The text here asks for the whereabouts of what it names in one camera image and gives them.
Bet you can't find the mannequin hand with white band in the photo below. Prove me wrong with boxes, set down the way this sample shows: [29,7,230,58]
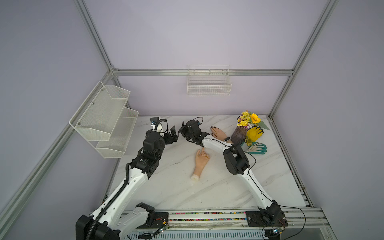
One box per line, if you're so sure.
[210,127,232,143]

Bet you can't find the mannequin hand with black watch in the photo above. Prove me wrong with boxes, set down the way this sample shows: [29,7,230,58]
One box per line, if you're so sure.
[191,148,211,182]

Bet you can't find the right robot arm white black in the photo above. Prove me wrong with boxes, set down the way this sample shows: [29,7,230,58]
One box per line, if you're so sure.
[179,120,284,226]

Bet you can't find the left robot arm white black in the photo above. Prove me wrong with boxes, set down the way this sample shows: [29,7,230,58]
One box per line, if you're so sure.
[76,127,178,240]

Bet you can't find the yellow artificial flower bouquet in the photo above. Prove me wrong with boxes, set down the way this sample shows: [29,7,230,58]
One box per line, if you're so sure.
[237,111,271,131]

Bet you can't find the yellow work glove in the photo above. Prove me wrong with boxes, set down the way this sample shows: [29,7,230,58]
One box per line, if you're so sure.
[245,126,264,146]

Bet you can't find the white two-tier mesh shelf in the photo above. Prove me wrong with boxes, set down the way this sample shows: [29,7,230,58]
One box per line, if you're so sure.
[69,82,139,159]

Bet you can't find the green grey work glove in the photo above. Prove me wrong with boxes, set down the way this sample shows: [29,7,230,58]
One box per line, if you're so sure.
[241,142,268,155]

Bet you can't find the white wire wall basket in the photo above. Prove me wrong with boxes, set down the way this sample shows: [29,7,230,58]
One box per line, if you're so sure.
[187,65,232,97]

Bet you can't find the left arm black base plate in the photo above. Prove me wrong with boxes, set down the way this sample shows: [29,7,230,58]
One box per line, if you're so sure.
[138,212,169,229]

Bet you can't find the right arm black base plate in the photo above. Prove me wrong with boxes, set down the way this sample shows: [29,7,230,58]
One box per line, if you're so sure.
[246,211,288,227]

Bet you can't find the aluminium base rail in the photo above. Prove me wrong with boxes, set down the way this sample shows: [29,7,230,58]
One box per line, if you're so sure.
[159,207,331,235]

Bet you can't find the aluminium frame profiles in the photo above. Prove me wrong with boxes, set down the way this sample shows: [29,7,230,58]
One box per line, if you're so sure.
[1,1,338,239]

